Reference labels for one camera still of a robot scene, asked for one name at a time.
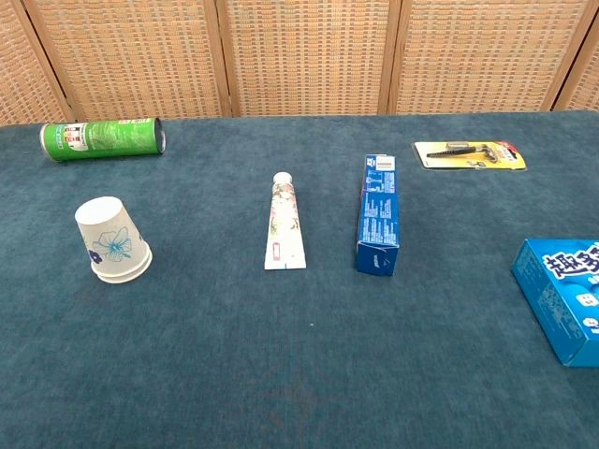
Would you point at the green cylindrical snack can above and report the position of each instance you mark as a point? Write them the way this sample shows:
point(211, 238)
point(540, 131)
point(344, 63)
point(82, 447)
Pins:
point(112, 138)

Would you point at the dark blue toothpaste box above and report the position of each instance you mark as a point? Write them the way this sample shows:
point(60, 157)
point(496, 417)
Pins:
point(379, 215)

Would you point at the yellow razor blister pack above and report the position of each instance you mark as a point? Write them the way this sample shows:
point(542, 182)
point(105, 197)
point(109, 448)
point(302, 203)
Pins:
point(507, 161)

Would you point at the woven wooden screen panel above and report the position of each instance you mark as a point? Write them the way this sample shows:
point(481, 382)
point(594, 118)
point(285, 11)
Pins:
point(585, 84)
point(18, 70)
point(309, 56)
point(135, 56)
point(486, 56)

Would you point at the black razor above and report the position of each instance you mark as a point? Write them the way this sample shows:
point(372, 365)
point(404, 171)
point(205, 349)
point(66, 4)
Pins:
point(458, 152)

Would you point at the white floral cream tube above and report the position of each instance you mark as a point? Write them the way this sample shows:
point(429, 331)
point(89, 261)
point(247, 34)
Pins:
point(283, 224)

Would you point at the light blue cookie box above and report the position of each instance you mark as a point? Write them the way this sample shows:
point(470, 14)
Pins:
point(561, 299)

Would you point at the blue tablecloth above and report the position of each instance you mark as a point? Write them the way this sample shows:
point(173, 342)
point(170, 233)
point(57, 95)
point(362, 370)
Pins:
point(290, 355)

